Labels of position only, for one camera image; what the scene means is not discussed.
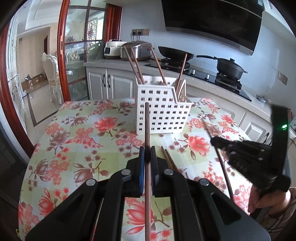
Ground person's right hand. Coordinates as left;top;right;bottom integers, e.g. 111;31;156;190
248;185;291;215

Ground silver rice cooker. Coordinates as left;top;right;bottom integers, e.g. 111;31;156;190
120;41;152;61

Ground white ornate chair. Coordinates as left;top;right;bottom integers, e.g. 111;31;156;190
42;52;62;105

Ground white lower kitchen cabinets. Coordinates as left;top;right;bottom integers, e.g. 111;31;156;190
84;60;273;144

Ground red wooden door frame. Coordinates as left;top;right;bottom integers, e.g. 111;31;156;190
1;24;34;164

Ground wall power outlet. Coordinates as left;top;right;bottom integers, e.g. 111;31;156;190
132;29;151;36

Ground black gas stove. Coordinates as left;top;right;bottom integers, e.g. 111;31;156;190
159;58;252;101

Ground brown wooden chopstick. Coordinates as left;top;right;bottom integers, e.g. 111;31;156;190
175;53;188;93
165;149;178;171
151;47;168;85
201;118;234;202
144;102;151;241
123;46;142;84
161;146;174;169

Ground white perforated utensil basket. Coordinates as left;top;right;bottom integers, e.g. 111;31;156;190
135;75;192;135

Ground red wooden sliding door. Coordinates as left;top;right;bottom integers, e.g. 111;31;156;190
57;0;122;101

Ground floral tablecloth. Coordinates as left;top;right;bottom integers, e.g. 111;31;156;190
18;98;251;240

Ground white rice cooker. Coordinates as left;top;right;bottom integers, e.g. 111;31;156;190
104;39;126;59

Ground cardboard boxes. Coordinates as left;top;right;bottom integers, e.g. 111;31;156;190
21;73;47;91

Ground black lidded pot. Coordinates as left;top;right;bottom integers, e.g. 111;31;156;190
196;55;248;81

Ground black wok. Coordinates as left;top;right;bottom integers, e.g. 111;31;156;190
158;46;194;62

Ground black range hood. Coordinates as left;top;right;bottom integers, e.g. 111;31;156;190
161;0;264;55

